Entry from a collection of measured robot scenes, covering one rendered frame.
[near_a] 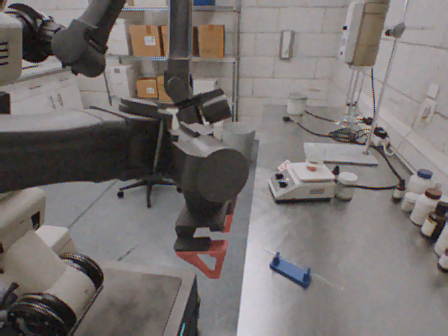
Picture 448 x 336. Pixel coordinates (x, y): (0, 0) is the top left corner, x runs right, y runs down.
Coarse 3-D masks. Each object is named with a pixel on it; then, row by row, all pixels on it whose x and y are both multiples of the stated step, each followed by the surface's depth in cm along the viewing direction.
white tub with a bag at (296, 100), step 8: (296, 80) 175; (296, 88) 173; (304, 88) 173; (288, 96) 177; (296, 96) 173; (304, 96) 173; (288, 104) 181; (296, 104) 176; (304, 104) 177; (288, 112) 183; (296, 112) 179
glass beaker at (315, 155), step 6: (312, 144) 94; (318, 144) 94; (312, 150) 90; (318, 150) 94; (324, 150) 89; (306, 156) 93; (312, 156) 90; (318, 156) 90; (324, 156) 91; (306, 162) 94; (312, 162) 91; (318, 162) 91; (306, 168) 94; (312, 168) 92; (318, 168) 92
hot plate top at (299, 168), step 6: (294, 168) 95; (300, 168) 95; (324, 168) 95; (300, 174) 91; (306, 174) 91; (312, 174) 91; (318, 174) 91; (324, 174) 91; (330, 174) 91; (300, 180) 89; (306, 180) 89; (312, 180) 89; (318, 180) 89
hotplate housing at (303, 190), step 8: (288, 168) 99; (296, 176) 94; (296, 184) 90; (304, 184) 90; (312, 184) 90; (320, 184) 90; (328, 184) 90; (272, 192) 96; (280, 192) 91; (288, 192) 90; (296, 192) 90; (304, 192) 91; (312, 192) 91; (320, 192) 91; (328, 192) 91; (280, 200) 92; (288, 200) 92; (304, 200) 93
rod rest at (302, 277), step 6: (276, 258) 67; (270, 264) 67; (276, 264) 67; (282, 264) 67; (288, 264) 67; (276, 270) 67; (282, 270) 65; (288, 270) 65; (294, 270) 65; (300, 270) 65; (288, 276) 65; (294, 276) 64; (300, 276) 64; (306, 276) 62; (300, 282) 63; (306, 282) 62
